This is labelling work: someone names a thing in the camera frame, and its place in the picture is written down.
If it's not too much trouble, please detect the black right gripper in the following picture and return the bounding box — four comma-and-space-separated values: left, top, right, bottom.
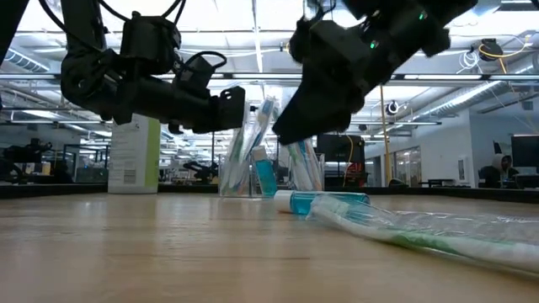
271, 19, 382, 146

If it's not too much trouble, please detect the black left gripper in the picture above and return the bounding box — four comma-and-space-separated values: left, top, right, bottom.
124, 75, 248, 136

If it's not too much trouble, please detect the small blue mouthwash bottle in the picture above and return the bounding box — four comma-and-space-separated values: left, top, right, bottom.
251, 145, 279, 197
272, 189, 371, 216

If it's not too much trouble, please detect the black equipment cabinet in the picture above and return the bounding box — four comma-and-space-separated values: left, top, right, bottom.
315, 133, 366, 189

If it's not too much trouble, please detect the clear plastic bag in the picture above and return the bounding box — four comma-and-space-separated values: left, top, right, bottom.
217, 145, 326, 199

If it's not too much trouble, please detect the white green wipes canister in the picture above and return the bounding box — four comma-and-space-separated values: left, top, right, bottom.
107, 113, 162, 194

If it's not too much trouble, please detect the person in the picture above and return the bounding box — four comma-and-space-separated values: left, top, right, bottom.
479, 153, 521, 189

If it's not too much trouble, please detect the dark background equipment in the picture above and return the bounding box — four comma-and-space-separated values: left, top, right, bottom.
0, 137, 55, 183

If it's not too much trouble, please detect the black monitor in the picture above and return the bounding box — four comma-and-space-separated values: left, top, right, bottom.
510, 134, 539, 169

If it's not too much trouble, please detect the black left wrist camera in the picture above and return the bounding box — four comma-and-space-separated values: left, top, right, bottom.
179, 50, 228, 92

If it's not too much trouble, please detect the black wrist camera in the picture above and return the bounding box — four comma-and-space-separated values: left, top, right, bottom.
179, 50, 228, 92
288, 15, 328, 64

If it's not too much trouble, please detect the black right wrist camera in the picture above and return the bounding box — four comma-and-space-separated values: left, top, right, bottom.
288, 15, 328, 64

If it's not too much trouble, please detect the yellow hanging cable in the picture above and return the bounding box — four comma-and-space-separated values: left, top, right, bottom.
378, 83, 393, 187

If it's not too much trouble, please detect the black aluminium table frame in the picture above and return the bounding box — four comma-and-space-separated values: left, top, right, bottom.
0, 182, 539, 204

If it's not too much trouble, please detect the black ceiling cable reel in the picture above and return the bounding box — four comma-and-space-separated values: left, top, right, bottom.
478, 37, 506, 63

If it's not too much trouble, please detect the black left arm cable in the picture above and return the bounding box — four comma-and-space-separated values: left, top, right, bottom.
38, 0, 187, 26

